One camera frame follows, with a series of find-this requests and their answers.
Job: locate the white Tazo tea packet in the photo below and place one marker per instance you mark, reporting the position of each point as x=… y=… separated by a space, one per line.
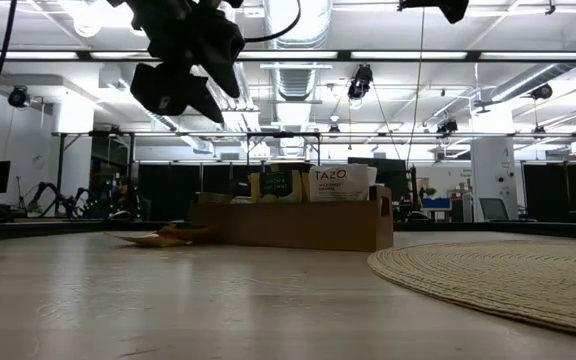
x=338 y=185
x=372 y=175

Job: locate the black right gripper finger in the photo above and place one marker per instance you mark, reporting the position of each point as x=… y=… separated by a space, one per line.
x=448 y=7

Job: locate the grey office chair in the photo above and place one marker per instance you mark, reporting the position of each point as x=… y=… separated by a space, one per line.
x=493 y=209

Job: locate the person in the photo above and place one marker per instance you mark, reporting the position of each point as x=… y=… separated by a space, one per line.
x=124 y=196

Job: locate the silver ventilation duct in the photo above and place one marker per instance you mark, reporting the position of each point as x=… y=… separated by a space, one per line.
x=295 y=80

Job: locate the white pillar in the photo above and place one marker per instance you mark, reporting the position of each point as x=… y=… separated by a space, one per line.
x=493 y=175

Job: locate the blue box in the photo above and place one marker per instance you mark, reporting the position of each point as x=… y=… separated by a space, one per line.
x=437 y=203

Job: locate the black background robot arm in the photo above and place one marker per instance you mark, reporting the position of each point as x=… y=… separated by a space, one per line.
x=48 y=192

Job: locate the green yellow tea packet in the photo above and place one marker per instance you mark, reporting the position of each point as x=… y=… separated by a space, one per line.
x=275 y=186

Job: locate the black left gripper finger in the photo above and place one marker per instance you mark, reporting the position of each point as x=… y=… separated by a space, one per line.
x=223 y=55
x=168 y=90

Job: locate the wooden compartment tea box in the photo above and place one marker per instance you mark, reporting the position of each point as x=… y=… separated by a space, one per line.
x=293 y=225

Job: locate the black partition screen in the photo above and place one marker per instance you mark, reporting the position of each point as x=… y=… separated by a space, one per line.
x=545 y=192
x=168 y=190

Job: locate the black ceiling-mounted camera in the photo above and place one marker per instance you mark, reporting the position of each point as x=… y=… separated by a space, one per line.
x=18 y=97
x=447 y=126
x=359 y=82
x=542 y=91

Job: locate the round woven straw placemat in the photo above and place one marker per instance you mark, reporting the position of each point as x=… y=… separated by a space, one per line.
x=493 y=285

